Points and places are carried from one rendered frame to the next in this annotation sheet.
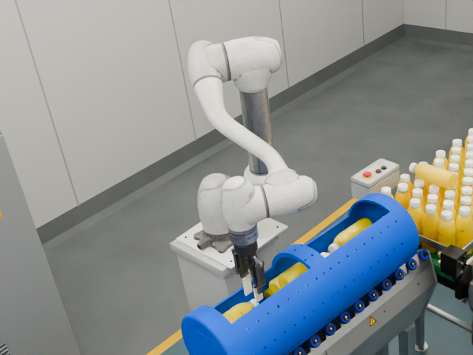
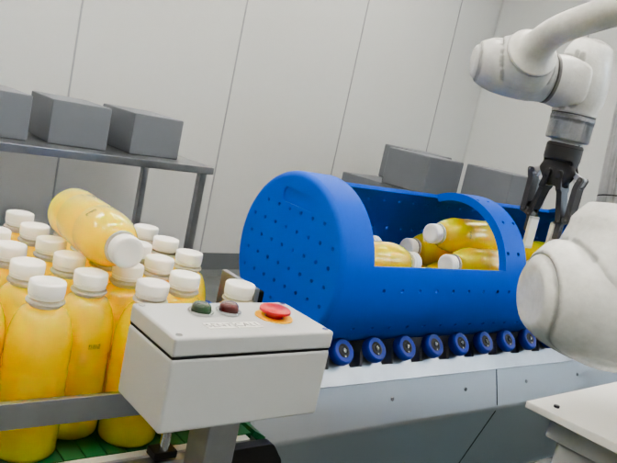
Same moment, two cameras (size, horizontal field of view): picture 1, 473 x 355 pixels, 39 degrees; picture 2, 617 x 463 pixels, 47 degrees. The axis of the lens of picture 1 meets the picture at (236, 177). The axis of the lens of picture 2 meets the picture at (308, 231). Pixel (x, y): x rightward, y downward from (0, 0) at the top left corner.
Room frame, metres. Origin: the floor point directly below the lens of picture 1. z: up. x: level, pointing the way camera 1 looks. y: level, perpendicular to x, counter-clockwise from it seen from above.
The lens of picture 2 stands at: (3.20, -0.58, 1.33)
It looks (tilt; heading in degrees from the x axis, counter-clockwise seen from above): 10 degrees down; 176
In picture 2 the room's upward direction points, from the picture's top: 12 degrees clockwise
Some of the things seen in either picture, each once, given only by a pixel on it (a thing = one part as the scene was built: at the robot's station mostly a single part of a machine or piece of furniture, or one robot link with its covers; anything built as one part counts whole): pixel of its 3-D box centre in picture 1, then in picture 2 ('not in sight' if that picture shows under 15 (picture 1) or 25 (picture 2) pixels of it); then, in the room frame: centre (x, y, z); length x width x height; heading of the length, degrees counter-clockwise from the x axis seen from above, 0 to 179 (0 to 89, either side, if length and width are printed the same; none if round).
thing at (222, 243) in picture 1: (218, 232); not in sight; (2.29, 0.11, 1.04); 0.22 x 0.18 x 0.06; 129
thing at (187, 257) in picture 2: (414, 202); (188, 256); (2.19, -0.67, 1.09); 0.04 x 0.04 x 0.02
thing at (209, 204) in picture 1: (219, 201); not in sight; (2.30, 0.08, 1.18); 0.18 x 0.16 x 0.22; 95
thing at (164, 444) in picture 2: not in sight; (166, 424); (2.41, -0.64, 0.94); 0.03 x 0.02 x 0.08; 126
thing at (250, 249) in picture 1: (246, 251); (560, 164); (1.73, 0.01, 1.33); 0.08 x 0.07 x 0.09; 36
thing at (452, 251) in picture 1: (452, 262); not in sight; (1.97, -0.74, 0.95); 0.10 x 0.07 x 0.10; 36
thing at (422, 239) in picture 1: (413, 234); not in sight; (2.15, -0.65, 0.96); 0.40 x 0.01 x 0.03; 36
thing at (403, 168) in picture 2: not in sight; (424, 236); (-1.93, 0.61, 0.59); 1.20 x 0.80 x 1.19; 40
